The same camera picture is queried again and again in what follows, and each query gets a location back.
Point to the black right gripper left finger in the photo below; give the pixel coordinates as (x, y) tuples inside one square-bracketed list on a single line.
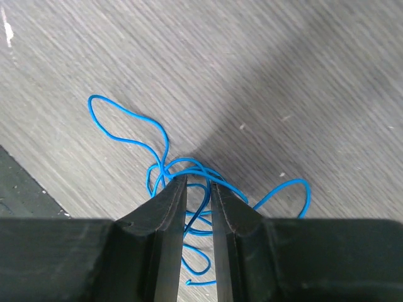
[(136, 258)]

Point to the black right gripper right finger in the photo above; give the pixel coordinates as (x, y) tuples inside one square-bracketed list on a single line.
[(290, 259)]

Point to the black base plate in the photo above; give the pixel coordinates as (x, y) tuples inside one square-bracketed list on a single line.
[(21, 196)]

